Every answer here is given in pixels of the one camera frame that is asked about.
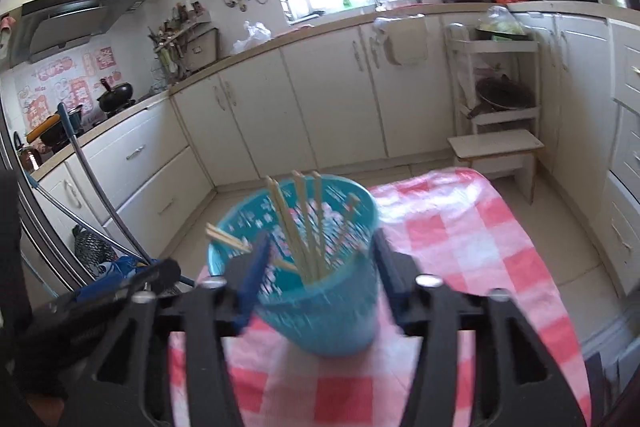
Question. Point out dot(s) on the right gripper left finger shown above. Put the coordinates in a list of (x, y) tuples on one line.
[(156, 342)]

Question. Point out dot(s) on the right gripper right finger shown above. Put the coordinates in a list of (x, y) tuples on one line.
[(479, 346)]

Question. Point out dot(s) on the red white checkered tablecloth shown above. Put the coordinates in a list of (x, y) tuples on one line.
[(456, 226)]

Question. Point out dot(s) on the black wok on stove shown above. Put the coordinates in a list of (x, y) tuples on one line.
[(114, 97)]

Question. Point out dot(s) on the white small storage shelf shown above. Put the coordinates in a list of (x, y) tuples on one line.
[(497, 103)]

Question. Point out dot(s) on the range hood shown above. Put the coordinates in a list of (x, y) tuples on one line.
[(49, 27)]

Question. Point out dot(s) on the white hanging trash bin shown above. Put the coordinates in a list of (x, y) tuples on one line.
[(403, 39)]

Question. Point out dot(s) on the white plastic bag on counter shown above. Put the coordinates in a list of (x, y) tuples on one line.
[(257, 34)]

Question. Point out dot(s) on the wall utensil rack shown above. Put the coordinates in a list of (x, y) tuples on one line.
[(186, 42)]

